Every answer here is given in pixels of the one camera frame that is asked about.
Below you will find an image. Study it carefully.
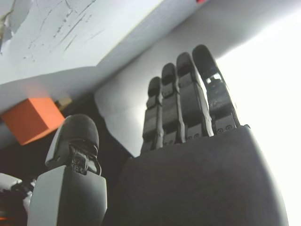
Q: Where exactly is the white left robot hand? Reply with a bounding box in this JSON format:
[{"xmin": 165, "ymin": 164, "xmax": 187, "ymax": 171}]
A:
[{"xmin": 28, "ymin": 44, "xmax": 290, "ymax": 226}]

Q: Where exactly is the white paper sheet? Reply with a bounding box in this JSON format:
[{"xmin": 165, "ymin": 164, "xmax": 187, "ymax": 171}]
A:
[{"xmin": 0, "ymin": 0, "xmax": 197, "ymax": 84}]

